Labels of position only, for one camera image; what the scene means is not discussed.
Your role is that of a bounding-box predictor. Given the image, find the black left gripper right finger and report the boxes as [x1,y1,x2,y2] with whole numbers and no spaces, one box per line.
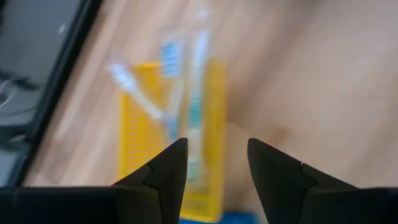
[247,138,390,224]

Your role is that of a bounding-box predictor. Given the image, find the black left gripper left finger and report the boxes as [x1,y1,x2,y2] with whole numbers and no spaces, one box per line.
[111,138,189,224]

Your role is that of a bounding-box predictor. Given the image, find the green white toothbrush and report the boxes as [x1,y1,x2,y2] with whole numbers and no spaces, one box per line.
[185,29,212,187]

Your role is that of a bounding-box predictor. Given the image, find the blue white toothbrush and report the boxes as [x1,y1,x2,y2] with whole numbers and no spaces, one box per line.
[105,62,169,122]
[158,27,187,141]

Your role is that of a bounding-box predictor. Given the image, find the yellow plastic basket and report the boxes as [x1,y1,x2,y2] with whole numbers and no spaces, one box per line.
[116,58,228,223]

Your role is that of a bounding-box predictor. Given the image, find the blue plastic basket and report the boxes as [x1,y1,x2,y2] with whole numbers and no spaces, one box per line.
[178,211,259,224]

